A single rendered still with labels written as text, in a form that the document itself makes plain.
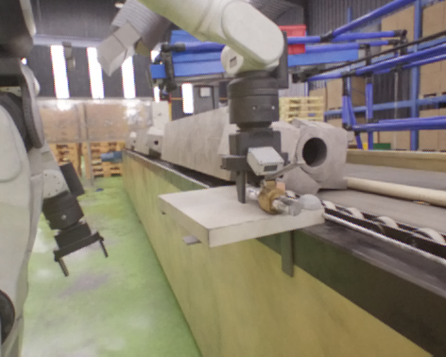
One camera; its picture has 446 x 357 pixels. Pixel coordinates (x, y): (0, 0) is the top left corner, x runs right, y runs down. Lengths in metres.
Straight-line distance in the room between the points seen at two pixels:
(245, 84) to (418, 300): 0.36
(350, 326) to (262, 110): 0.33
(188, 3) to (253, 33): 0.10
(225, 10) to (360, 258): 0.39
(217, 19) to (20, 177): 0.43
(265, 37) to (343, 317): 0.42
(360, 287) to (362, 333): 0.06
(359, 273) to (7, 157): 0.58
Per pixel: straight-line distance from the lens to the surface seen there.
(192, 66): 1.23
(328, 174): 0.90
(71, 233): 0.95
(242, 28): 0.50
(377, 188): 0.90
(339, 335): 0.53
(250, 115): 0.51
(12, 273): 0.73
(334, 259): 0.48
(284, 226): 0.51
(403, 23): 12.29
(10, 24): 0.68
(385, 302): 0.44
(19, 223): 0.69
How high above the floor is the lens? 0.93
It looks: 6 degrees down
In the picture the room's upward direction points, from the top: 3 degrees counter-clockwise
